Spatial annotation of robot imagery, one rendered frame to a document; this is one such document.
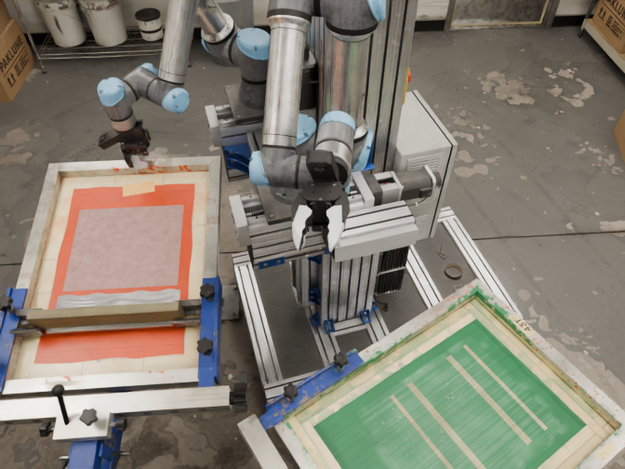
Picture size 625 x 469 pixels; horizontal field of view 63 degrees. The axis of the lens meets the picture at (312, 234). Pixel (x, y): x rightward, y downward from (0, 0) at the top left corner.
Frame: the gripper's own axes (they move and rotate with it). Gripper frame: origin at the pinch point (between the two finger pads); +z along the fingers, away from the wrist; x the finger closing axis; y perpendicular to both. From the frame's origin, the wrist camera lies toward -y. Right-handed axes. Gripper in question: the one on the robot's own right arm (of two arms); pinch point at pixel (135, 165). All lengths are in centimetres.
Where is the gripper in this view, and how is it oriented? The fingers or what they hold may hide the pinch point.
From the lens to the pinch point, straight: 188.8
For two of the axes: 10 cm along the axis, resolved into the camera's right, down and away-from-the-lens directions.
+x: -0.7, -8.4, 5.4
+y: 10.0, -0.5, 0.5
